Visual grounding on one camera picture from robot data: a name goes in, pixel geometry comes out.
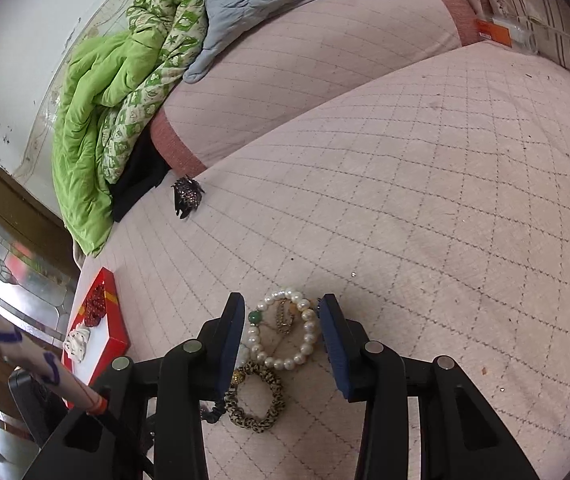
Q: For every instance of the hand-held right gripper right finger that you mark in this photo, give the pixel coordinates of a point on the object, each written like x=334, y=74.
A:
x=335, y=350

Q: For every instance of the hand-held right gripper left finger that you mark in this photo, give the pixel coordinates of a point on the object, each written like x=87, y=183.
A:
x=231, y=340

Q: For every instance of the leopard print scrunchie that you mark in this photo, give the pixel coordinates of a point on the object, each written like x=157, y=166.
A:
x=276, y=395

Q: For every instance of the red jewelry box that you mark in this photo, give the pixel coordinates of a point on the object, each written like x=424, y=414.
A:
x=115, y=310

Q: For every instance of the red dotted scrunchie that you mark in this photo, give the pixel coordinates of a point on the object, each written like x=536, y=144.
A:
x=95, y=305

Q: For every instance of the leaded glass window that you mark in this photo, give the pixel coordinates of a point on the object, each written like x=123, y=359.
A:
x=0, y=260

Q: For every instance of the dark hair claw clip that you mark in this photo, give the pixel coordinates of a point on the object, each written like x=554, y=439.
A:
x=188, y=196

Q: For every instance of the pink quilted sofa cover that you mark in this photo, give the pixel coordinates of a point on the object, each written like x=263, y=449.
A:
x=415, y=210

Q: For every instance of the black cloth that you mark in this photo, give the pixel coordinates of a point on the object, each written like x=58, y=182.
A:
x=140, y=175

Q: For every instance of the green quilt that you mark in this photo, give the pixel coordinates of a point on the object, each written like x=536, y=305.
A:
x=90, y=110

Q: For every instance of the pink bolster cushion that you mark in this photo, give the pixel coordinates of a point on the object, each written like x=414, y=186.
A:
x=315, y=70

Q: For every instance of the grey quilted pillow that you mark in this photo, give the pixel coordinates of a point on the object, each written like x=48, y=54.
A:
x=265, y=0

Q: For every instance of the orange and white package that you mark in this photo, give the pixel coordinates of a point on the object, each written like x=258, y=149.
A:
x=502, y=32

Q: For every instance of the striped floral cloth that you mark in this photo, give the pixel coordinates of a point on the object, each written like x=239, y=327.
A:
x=555, y=10

